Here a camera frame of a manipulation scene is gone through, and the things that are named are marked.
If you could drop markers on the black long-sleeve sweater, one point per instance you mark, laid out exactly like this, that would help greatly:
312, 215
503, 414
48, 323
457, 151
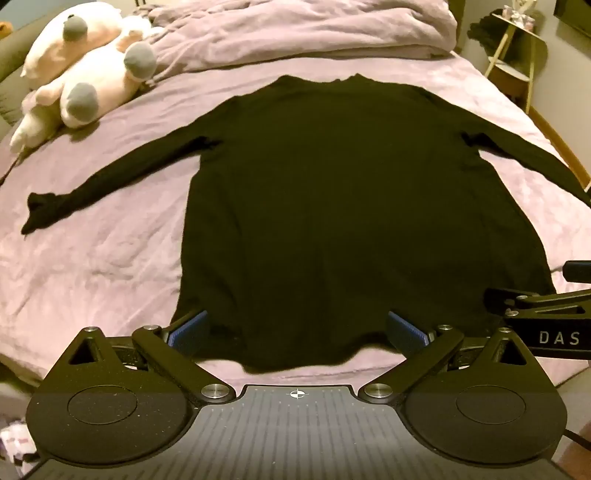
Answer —
332, 207

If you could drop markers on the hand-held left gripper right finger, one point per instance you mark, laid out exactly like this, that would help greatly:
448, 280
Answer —
406, 333

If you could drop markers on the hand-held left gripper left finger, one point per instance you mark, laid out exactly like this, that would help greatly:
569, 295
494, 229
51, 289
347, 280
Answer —
188, 329

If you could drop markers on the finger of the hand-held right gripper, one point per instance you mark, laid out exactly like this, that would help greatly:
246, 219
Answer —
578, 270
531, 297

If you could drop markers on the gold-frame side table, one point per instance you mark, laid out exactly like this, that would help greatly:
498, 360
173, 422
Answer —
512, 64

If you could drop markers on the dark cloth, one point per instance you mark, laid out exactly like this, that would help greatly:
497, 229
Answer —
485, 28

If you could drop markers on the purple bed sheet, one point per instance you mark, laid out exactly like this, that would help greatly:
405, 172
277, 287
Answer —
111, 249

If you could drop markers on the white plush toy grey paws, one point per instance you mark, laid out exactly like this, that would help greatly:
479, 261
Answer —
92, 78

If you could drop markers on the grey-green headboard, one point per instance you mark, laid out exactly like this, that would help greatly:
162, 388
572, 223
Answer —
10, 69

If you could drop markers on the purple crumpled duvet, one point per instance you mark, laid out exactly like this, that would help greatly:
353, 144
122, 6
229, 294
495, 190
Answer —
300, 32

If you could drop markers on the patterned white cloth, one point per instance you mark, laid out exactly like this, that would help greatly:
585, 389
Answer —
16, 450

